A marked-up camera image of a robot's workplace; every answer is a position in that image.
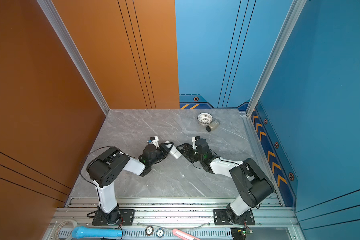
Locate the clear tape roll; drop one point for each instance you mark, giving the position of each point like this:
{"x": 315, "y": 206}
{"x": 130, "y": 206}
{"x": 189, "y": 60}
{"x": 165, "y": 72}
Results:
{"x": 64, "y": 229}

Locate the glass jar with black lid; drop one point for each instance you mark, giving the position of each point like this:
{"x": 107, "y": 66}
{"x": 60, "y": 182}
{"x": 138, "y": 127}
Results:
{"x": 213, "y": 126}

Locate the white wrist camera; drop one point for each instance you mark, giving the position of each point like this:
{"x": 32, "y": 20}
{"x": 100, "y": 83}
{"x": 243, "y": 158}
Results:
{"x": 194, "y": 139}
{"x": 154, "y": 141}

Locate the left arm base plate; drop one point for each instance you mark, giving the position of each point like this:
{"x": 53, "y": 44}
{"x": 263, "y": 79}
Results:
{"x": 123, "y": 217}

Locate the small green circuit board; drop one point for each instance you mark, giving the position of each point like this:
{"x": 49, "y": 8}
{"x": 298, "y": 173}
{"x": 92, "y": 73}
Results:
{"x": 240, "y": 233}

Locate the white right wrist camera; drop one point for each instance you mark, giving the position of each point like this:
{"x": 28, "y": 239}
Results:
{"x": 194, "y": 139}

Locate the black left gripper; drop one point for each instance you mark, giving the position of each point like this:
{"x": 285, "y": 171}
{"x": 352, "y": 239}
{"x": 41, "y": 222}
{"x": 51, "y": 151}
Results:
{"x": 163, "y": 147}

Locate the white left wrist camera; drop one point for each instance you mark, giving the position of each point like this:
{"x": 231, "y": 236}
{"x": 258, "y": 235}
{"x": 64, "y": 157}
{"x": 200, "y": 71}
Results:
{"x": 154, "y": 141}

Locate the aluminium corner post left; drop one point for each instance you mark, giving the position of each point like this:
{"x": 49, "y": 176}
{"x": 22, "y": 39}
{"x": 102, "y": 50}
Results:
{"x": 63, "y": 34}

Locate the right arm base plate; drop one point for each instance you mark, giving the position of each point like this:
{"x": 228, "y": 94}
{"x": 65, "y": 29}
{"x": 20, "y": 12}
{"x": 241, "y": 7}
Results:
{"x": 228, "y": 217}

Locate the aluminium corner post right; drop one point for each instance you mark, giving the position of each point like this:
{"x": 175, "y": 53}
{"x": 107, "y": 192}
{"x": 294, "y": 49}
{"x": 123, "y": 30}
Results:
{"x": 283, "y": 36}

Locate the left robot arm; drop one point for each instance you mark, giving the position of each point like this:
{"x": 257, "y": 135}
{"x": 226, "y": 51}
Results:
{"x": 104, "y": 170}

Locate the blue plastic handle tool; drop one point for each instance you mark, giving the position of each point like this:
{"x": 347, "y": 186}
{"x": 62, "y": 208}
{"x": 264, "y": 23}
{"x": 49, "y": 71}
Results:
{"x": 84, "y": 232}

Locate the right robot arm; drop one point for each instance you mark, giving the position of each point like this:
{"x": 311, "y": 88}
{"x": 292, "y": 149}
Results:
{"x": 251, "y": 182}

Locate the patterned white ceramic bowl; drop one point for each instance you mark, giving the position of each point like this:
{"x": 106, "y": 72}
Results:
{"x": 204, "y": 118}

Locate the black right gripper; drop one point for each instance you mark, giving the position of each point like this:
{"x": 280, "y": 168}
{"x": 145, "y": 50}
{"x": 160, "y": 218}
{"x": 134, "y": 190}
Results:
{"x": 186, "y": 146}

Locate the aluminium corner post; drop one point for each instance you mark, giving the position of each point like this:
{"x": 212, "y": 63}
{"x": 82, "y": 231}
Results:
{"x": 283, "y": 36}
{"x": 63, "y": 34}

